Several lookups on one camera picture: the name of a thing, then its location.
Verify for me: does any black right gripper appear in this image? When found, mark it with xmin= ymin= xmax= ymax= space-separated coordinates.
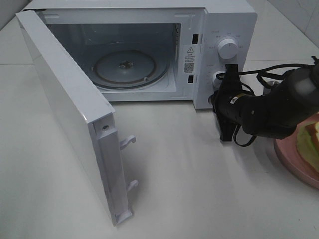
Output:
xmin=211 ymin=64 xmax=249 ymax=142

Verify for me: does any pink round plate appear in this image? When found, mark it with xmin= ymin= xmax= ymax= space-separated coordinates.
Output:
xmin=274 ymin=120 xmax=319 ymax=189

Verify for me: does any sandwich with lettuce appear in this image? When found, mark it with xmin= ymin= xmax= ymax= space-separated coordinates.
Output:
xmin=297 ymin=122 xmax=319 ymax=172

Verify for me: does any white microwave door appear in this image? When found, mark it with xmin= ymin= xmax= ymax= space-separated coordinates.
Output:
xmin=16 ymin=10 xmax=138 ymax=226

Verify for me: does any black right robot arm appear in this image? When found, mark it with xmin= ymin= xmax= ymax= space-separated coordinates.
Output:
xmin=210 ymin=62 xmax=319 ymax=146

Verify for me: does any lower white timer knob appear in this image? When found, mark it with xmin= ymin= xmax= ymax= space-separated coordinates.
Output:
xmin=211 ymin=71 xmax=227 ymax=87

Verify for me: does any upper white power knob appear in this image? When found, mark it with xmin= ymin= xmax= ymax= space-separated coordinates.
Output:
xmin=217 ymin=37 xmax=239 ymax=60

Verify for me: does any warning label sticker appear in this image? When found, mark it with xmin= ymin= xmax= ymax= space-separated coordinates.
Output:
xmin=182 ymin=44 xmax=198 ymax=74

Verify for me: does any glass microwave turntable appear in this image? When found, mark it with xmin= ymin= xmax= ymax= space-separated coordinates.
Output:
xmin=91 ymin=49 xmax=169 ymax=90

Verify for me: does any white microwave oven body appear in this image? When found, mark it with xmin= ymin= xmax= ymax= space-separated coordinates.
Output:
xmin=21 ymin=0 xmax=257 ymax=110

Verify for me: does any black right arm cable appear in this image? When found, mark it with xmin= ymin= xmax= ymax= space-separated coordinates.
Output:
xmin=207 ymin=56 xmax=319 ymax=146

